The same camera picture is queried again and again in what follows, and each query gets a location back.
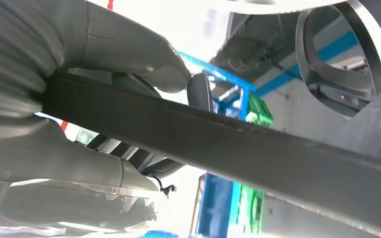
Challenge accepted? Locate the blue metal shelf rack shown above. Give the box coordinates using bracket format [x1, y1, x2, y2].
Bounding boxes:
[177, 29, 359, 238]

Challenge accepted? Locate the green plastic crate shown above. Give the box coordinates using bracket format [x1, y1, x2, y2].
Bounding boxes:
[236, 183, 266, 236]
[246, 93, 274, 128]

